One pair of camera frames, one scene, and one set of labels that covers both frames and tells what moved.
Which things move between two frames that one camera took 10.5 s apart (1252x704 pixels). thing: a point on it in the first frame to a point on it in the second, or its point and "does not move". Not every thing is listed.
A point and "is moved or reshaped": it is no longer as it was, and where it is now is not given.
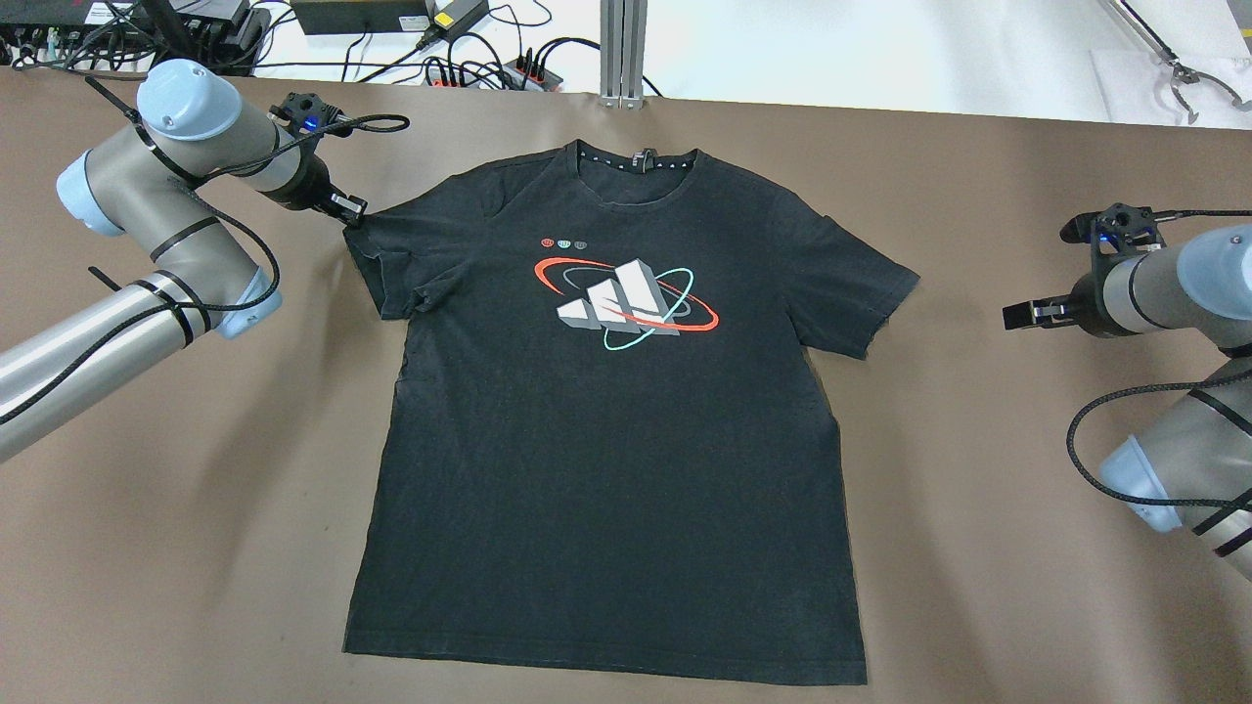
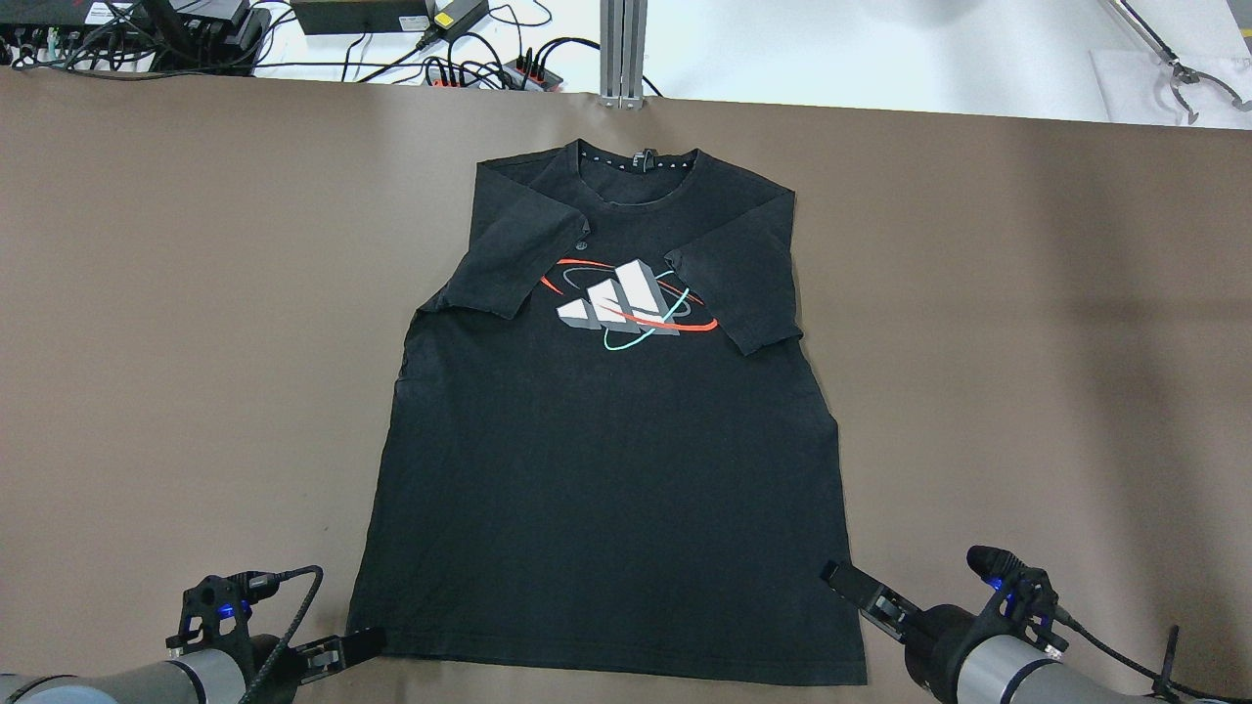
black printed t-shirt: x=603 y=448 is moved or reshaped
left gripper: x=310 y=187 to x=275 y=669
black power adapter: x=459 y=16 does not move
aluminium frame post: x=623 y=42 does not move
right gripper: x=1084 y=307 to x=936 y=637
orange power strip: x=521 y=75 does not move
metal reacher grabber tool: x=1182 y=74 does not move
